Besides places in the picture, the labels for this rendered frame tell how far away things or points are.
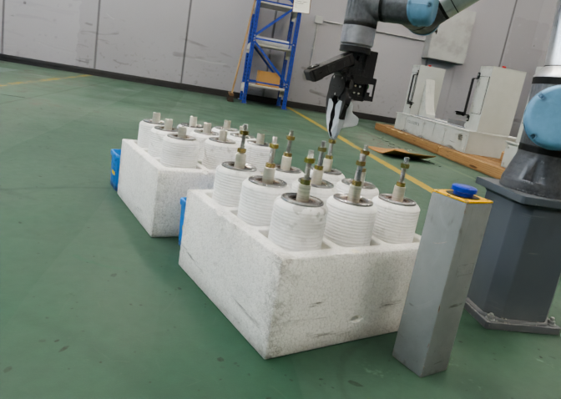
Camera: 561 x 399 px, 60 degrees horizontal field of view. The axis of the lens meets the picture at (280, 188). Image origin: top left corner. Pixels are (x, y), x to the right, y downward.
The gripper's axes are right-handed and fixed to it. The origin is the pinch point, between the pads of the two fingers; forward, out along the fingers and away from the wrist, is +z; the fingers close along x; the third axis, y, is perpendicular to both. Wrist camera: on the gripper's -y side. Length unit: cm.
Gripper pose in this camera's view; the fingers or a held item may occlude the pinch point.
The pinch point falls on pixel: (331, 133)
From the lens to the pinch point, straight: 115.6
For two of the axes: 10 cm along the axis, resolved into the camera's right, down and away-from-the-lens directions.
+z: -1.6, 9.6, 2.3
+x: -3.6, -2.7, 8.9
